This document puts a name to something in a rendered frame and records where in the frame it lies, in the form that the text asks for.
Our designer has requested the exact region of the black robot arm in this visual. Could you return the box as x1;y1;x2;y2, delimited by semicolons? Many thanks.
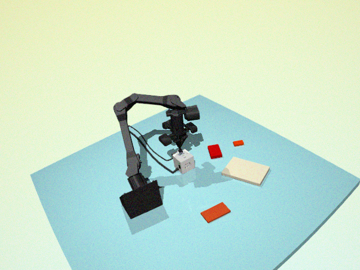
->
113;93;200;190

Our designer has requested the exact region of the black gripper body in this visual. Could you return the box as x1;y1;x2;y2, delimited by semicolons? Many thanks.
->
159;122;197;146

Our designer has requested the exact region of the beige flat slab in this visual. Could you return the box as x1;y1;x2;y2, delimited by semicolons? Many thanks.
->
222;156;269;186

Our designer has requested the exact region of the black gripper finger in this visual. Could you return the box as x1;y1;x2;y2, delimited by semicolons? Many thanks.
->
172;139;180;148
178;135;188;147

